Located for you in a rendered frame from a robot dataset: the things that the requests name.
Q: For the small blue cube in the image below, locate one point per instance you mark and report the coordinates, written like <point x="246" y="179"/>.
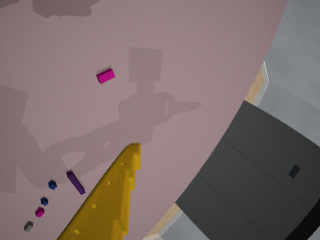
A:
<point x="44" y="201"/>
<point x="52" y="184"/>

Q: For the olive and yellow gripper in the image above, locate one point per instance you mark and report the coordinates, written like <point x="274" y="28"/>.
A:
<point x="104" y="215"/>

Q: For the purple rod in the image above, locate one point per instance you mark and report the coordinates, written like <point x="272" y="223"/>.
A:
<point x="75" y="182"/>

